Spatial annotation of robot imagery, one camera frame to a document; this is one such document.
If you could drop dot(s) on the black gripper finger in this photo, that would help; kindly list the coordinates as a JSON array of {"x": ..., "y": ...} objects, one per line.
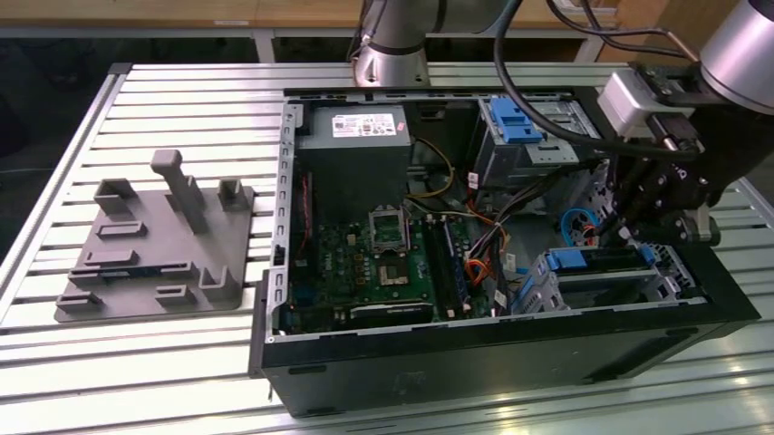
[
  {"x": 626, "y": 190},
  {"x": 660, "y": 231}
]

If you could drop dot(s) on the hard disk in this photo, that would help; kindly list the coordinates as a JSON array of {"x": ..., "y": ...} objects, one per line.
[{"x": 569, "y": 259}]

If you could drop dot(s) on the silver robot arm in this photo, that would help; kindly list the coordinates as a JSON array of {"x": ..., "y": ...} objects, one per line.
[{"x": 393, "y": 54}]

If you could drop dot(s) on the metal disk bay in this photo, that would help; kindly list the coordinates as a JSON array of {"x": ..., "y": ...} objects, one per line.
[{"x": 662, "y": 283}]

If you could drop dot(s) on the black RAM slot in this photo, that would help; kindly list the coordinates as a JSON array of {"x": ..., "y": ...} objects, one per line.
[
  {"x": 461, "y": 267},
  {"x": 454, "y": 267},
  {"x": 445, "y": 267},
  {"x": 438, "y": 267}
]

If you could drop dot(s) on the metal optical drive cage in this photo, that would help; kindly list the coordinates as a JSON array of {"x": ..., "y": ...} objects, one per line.
[{"x": 514, "y": 163}]

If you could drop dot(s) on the blue plastic drive latch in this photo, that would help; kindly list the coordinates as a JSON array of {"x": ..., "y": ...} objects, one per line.
[{"x": 511, "y": 118}]

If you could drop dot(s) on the black PC case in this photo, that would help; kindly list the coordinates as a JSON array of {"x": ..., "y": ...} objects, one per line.
[{"x": 483, "y": 371}]

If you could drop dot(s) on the CPU socket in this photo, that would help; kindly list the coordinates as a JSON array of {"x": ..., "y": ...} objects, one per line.
[{"x": 394, "y": 275}]

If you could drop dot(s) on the grey power supply unit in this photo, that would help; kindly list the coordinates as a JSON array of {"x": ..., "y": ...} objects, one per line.
[{"x": 351, "y": 172}]

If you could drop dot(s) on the black graphics card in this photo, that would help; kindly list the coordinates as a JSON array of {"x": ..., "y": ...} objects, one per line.
[{"x": 393, "y": 313}]

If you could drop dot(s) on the green motherboard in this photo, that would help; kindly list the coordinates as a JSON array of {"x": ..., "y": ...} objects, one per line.
[{"x": 339, "y": 272}]

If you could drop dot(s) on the grey parts rack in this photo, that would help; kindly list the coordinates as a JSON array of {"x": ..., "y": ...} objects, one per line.
[{"x": 151, "y": 254}]

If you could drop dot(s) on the wooden top desk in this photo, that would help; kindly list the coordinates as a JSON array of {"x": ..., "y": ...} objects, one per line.
[{"x": 151, "y": 13}]

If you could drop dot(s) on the black table corner cap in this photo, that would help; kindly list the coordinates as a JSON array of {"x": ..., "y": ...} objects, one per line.
[{"x": 119, "y": 69}]

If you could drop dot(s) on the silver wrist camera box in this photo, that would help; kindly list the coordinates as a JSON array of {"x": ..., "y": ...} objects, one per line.
[{"x": 622, "y": 104}]

